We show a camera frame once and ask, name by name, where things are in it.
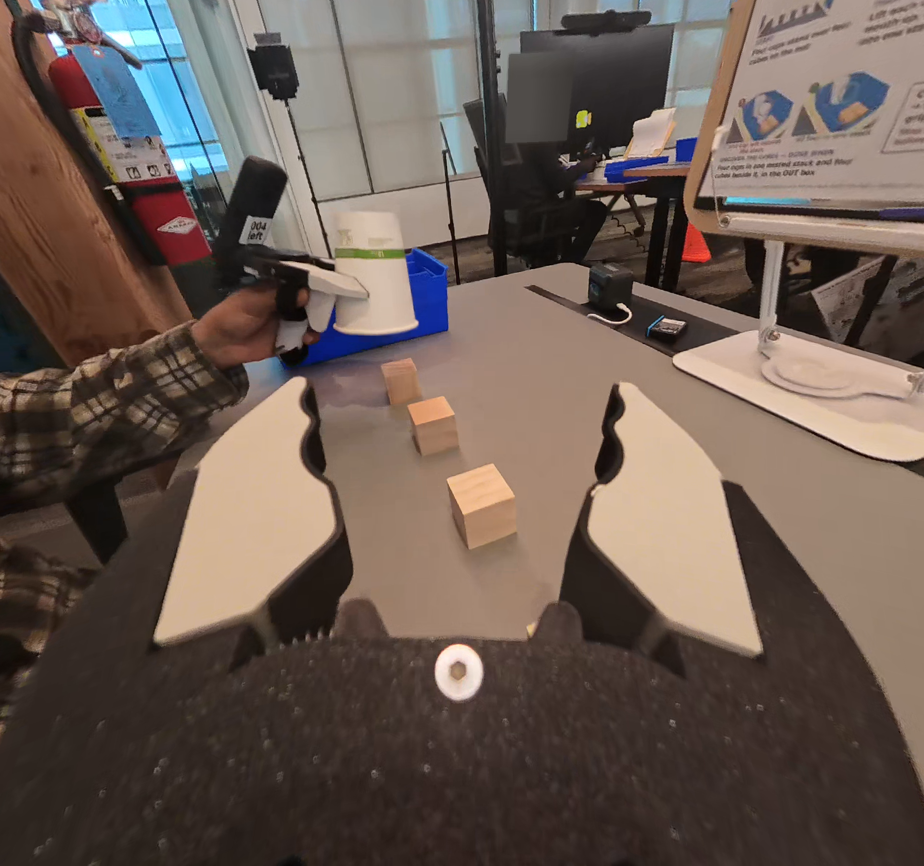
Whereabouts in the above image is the white tablet stand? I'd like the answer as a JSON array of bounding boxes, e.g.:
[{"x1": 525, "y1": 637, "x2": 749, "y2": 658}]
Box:
[{"x1": 673, "y1": 126, "x2": 924, "y2": 463}]

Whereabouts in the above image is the black chair armrest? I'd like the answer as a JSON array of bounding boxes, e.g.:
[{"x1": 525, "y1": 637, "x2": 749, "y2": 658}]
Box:
[{"x1": 65, "y1": 462, "x2": 181, "y2": 565}]

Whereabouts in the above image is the blue plastic bin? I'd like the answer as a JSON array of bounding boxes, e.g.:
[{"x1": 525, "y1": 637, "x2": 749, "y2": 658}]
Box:
[{"x1": 299, "y1": 246, "x2": 450, "y2": 367}]

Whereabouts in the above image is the instruction sheet on stand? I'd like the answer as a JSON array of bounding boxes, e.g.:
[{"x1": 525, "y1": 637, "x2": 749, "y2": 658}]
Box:
[{"x1": 683, "y1": 0, "x2": 924, "y2": 257}]

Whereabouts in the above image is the black studio light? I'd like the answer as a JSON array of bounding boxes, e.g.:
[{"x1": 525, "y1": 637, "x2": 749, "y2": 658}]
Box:
[{"x1": 247, "y1": 32, "x2": 329, "y2": 253}]

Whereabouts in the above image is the red fire extinguisher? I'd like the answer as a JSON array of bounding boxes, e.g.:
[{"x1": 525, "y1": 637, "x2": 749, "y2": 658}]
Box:
[{"x1": 14, "y1": 0, "x2": 214, "y2": 268}]

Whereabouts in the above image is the wooden clipboard stand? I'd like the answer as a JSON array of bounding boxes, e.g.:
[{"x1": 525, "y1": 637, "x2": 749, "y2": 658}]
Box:
[{"x1": 624, "y1": 108, "x2": 678, "y2": 159}]

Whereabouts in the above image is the black conference camera bar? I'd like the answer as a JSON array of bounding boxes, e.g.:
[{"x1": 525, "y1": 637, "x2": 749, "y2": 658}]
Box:
[{"x1": 562, "y1": 10, "x2": 652, "y2": 31}]

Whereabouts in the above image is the wooden cube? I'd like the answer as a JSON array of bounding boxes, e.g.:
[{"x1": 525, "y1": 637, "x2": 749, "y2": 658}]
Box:
[
  {"x1": 381, "y1": 358, "x2": 422, "y2": 406},
  {"x1": 447, "y1": 463, "x2": 518, "y2": 551},
  {"x1": 408, "y1": 397, "x2": 460, "y2": 457}
]

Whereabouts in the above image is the person's left forearm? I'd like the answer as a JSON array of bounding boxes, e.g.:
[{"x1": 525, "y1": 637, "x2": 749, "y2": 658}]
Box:
[{"x1": 0, "y1": 321, "x2": 250, "y2": 499}]

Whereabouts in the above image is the white green-banded paper cup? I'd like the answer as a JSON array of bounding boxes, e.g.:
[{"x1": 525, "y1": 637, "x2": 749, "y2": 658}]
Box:
[{"x1": 332, "y1": 212, "x2": 420, "y2": 337}]

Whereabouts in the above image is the large black screen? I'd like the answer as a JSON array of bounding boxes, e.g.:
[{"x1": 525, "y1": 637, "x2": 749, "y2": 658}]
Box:
[{"x1": 520, "y1": 23, "x2": 676, "y2": 155}]

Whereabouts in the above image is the black vertical pole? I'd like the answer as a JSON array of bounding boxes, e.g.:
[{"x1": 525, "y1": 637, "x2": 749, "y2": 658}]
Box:
[{"x1": 473, "y1": 0, "x2": 510, "y2": 275}]

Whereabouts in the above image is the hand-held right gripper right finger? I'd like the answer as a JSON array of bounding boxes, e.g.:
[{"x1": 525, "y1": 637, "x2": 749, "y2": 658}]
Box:
[{"x1": 559, "y1": 382, "x2": 765, "y2": 658}]

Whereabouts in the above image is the person's left hand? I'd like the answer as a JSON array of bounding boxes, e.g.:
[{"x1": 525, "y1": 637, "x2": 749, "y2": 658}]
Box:
[{"x1": 191, "y1": 287, "x2": 323, "y2": 370}]

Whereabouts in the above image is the wooden pillar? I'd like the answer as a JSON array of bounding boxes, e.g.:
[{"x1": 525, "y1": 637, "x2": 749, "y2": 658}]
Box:
[{"x1": 0, "y1": 0, "x2": 192, "y2": 369}]

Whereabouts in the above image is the black power bank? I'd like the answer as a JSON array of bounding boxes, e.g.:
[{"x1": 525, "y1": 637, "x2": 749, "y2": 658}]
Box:
[{"x1": 588, "y1": 263, "x2": 635, "y2": 307}]

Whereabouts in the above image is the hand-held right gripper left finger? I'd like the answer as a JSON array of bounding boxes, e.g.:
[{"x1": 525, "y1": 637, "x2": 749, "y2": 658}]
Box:
[{"x1": 153, "y1": 376, "x2": 355, "y2": 646}]

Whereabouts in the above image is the wooden background desk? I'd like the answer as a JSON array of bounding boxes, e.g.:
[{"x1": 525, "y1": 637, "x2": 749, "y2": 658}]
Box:
[{"x1": 577, "y1": 164, "x2": 694, "y2": 289}]

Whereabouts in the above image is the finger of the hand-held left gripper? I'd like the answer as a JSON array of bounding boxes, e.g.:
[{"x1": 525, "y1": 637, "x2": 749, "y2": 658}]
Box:
[
  {"x1": 276, "y1": 248, "x2": 339, "y2": 275},
  {"x1": 308, "y1": 270, "x2": 371, "y2": 301}
]

